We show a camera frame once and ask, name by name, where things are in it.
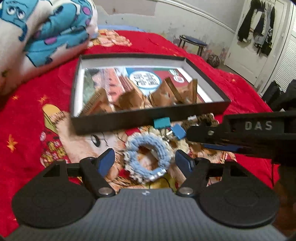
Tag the brown triangular snack packet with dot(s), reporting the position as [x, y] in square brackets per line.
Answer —
[97, 104]
[129, 99]
[164, 92]
[190, 92]

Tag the hanging dark clothes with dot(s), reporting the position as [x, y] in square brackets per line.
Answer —
[256, 25]

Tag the brown patterned ball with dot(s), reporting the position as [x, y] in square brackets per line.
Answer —
[213, 60]

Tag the light blue scrunchie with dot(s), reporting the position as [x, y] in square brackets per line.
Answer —
[138, 143]

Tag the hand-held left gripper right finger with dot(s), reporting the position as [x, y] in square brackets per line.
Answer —
[182, 162]

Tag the teal binder clip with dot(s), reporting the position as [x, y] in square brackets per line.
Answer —
[161, 122]

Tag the round blue-seated stool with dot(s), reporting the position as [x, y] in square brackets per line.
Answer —
[193, 41]

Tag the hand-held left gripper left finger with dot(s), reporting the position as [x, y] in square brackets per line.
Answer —
[106, 161]

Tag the brown lace-trimmed scrunchie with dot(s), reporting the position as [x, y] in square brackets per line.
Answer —
[205, 119]

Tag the red teddy bear blanket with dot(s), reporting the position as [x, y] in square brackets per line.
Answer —
[34, 139]

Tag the blue binder clip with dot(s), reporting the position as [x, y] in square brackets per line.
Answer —
[179, 132]

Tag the black backpack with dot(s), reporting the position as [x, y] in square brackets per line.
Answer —
[272, 92]

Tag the black shallow cardboard box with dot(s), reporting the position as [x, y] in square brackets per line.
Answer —
[111, 122]

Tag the white louvred closet door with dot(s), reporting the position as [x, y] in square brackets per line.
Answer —
[284, 67]

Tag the white blue monster blanket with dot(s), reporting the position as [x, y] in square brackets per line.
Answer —
[46, 34]

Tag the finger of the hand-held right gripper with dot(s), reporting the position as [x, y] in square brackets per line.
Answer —
[219, 147]
[203, 134]

